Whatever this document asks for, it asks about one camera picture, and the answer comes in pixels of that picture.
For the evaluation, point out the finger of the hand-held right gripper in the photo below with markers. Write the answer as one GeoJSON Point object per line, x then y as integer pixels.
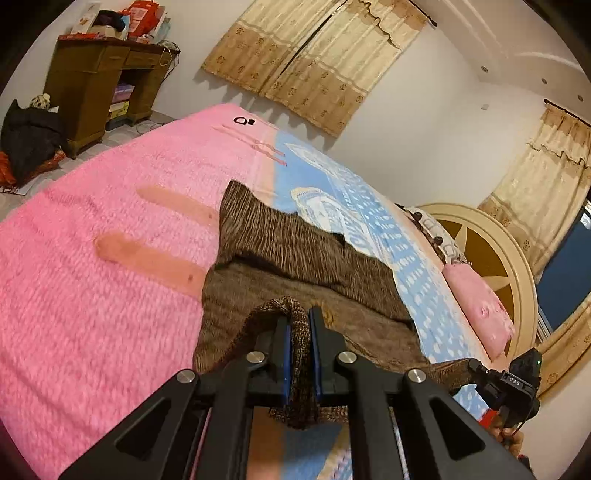
{"type": "Point", "coordinates": [478, 369]}

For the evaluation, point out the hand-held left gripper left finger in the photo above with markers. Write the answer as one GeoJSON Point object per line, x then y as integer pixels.
{"type": "Point", "coordinates": [285, 364]}

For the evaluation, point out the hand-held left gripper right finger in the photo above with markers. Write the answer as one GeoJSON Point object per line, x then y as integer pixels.
{"type": "Point", "coordinates": [316, 360]}

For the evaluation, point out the brown knit sweater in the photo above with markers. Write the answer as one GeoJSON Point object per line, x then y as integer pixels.
{"type": "Point", "coordinates": [300, 258]}

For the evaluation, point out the person's right hand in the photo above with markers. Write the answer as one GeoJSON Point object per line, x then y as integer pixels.
{"type": "Point", "coordinates": [511, 443]}

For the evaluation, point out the pink pillow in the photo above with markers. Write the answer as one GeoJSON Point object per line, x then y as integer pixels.
{"type": "Point", "coordinates": [480, 304]}

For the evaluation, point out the blue window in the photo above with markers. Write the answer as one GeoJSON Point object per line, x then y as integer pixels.
{"type": "Point", "coordinates": [565, 277]}

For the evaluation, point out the cream round headboard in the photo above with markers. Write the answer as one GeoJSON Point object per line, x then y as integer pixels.
{"type": "Point", "coordinates": [508, 240]}

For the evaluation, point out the white and brown patterned pillow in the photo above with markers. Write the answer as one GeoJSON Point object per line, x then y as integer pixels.
{"type": "Point", "coordinates": [438, 233]}

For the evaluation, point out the narrow beige patterned curtain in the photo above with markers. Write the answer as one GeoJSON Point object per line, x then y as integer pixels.
{"type": "Point", "coordinates": [540, 184]}

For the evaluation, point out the pink and blue printed blanket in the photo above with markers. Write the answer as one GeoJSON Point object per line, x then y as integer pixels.
{"type": "Point", "coordinates": [92, 323]}

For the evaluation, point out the dark curtain rod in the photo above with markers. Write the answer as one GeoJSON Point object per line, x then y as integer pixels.
{"type": "Point", "coordinates": [425, 11]}
{"type": "Point", "coordinates": [568, 110]}

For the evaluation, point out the blue box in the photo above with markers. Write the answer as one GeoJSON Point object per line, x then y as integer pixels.
{"type": "Point", "coordinates": [116, 122]}

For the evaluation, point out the yellow box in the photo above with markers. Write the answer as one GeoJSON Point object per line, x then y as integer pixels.
{"type": "Point", "coordinates": [119, 110]}

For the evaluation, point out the wide beige patterned curtain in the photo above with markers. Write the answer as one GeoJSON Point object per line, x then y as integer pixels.
{"type": "Point", "coordinates": [314, 55]}

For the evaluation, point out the purple box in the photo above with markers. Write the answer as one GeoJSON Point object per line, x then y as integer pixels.
{"type": "Point", "coordinates": [124, 93]}

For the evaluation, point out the brown wooden desk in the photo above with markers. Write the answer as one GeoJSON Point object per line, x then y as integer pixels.
{"type": "Point", "coordinates": [83, 92]}

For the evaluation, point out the large black bag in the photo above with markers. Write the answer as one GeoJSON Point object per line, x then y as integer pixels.
{"type": "Point", "coordinates": [30, 138]}

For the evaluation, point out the red patterned cloth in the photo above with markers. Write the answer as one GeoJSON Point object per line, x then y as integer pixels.
{"type": "Point", "coordinates": [5, 168]}

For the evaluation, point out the white patterned cloth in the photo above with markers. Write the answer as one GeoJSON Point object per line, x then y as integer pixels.
{"type": "Point", "coordinates": [40, 101]}

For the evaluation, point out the small black bag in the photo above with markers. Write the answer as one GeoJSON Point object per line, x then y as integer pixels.
{"type": "Point", "coordinates": [114, 21]}

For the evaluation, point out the white printed box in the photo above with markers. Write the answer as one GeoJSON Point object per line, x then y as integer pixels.
{"type": "Point", "coordinates": [85, 18]}

